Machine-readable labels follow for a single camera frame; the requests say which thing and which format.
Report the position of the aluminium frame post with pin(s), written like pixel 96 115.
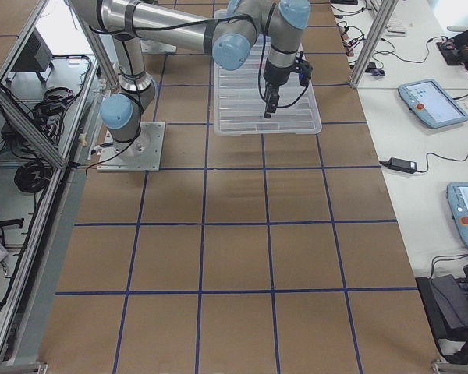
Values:
pixel 383 15

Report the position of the black laptop bag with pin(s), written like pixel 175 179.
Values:
pixel 445 301

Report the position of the teach pendant upper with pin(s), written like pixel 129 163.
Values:
pixel 432 104

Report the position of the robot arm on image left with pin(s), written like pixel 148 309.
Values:
pixel 128 23

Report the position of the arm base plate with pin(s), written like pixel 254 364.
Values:
pixel 143 155

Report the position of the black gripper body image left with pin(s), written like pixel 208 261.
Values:
pixel 275 75

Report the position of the clear plastic box lid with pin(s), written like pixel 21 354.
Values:
pixel 244 37

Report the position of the black power brick on table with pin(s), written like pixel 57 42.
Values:
pixel 402 165

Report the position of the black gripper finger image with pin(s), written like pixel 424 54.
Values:
pixel 271 99

